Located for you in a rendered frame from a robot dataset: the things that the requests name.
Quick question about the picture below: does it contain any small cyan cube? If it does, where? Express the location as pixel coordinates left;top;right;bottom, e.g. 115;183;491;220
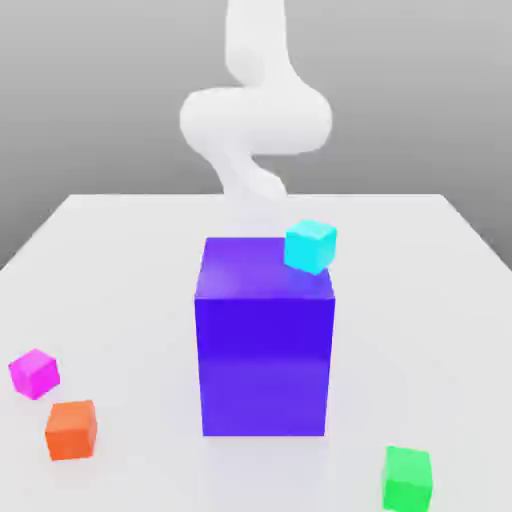
283;218;338;276

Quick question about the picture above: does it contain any small magenta cube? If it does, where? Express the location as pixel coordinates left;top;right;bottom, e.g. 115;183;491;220
8;348;62;401

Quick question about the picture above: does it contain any small orange cube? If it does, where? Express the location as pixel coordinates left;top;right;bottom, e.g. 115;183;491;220
44;399;99;462

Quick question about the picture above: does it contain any small green cube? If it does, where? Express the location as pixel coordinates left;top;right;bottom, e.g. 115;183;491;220
381;445;434;512

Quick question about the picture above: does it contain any large purple box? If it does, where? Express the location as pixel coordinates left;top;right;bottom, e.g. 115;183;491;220
193;236;336;438

